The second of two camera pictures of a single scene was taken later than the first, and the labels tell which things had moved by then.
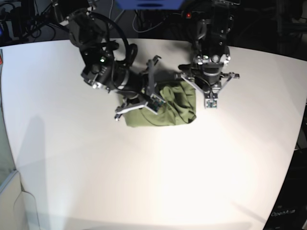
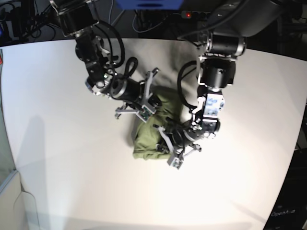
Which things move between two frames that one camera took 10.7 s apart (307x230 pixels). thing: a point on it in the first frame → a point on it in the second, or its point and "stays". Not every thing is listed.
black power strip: [187, 15] stays
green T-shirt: [179, 107] → [147, 138]
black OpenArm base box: [289, 211] stays
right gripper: [212, 90] → [177, 154]
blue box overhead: [149, 5] stays
